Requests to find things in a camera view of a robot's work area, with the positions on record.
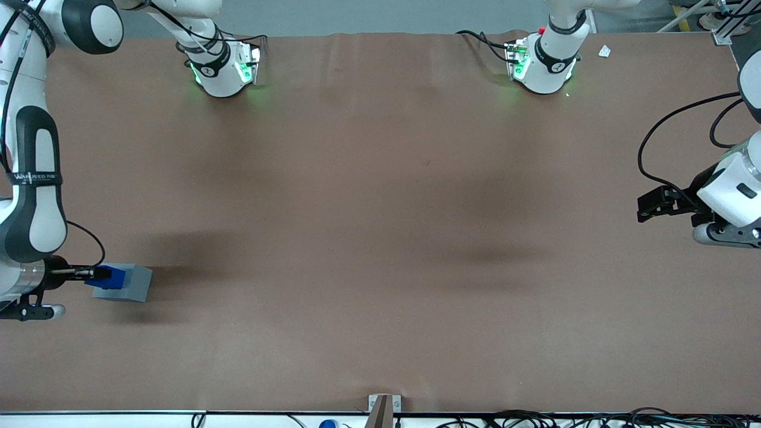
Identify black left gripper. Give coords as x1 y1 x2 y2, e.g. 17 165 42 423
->
637 168 724 224

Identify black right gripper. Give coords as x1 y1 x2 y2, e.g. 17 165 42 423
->
42 256 112 292

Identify blue cube part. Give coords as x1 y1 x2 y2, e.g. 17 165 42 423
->
84 265 127 291

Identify gray square base block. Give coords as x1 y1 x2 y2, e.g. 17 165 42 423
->
92 263 153 303

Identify green lit base connector box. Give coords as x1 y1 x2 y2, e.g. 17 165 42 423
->
235 43 263 86
504 38 531 82

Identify brown paper table cover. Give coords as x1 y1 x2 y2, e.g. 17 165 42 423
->
0 30 761 414

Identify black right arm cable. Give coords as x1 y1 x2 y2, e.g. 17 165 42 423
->
64 220 107 272

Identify long black left arm cable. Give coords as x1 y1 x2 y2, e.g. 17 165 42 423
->
637 92 744 203

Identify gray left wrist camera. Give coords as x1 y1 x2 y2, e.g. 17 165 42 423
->
691 221 761 249

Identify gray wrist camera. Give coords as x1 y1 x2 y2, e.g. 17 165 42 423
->
691 221 761 249
0 301 67 322

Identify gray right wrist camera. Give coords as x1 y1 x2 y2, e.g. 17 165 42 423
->
0 301 67 322

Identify short black cable loop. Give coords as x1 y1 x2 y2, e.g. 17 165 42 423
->
709 97 745 149

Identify aluminum frame profile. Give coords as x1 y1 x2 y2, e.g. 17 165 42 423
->
657 0 761 46

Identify black base cable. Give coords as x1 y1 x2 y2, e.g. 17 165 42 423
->
455 29 519 64
143 0 268 57

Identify black cable bundle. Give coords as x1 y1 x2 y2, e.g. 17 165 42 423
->
437 407 761 428

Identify gray camera mount bracket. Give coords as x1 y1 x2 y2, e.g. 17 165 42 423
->
364 394 402 428

